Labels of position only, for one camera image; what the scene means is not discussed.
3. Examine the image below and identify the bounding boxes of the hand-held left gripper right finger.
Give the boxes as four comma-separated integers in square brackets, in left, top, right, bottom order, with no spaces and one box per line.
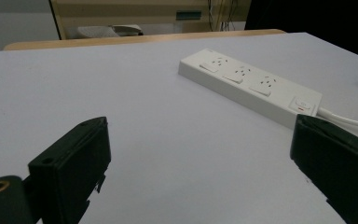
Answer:
[289,114,358,224]

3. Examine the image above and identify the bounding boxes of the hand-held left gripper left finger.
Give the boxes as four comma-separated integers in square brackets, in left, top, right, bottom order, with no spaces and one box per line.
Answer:
[27,116,112,224]

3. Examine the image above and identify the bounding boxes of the white power strip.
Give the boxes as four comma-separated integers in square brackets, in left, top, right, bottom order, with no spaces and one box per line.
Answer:
[177,48,324,130]

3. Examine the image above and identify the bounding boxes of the white paper stack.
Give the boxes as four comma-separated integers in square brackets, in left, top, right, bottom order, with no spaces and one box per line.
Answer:
[76,24,145,39]

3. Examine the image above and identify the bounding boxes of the white power strip cable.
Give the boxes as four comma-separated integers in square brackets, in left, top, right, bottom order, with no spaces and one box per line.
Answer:
[316,106,358,138]

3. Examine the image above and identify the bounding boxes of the dark hanging cables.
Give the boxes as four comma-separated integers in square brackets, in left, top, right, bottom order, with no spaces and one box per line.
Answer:
[207,0,241,32]

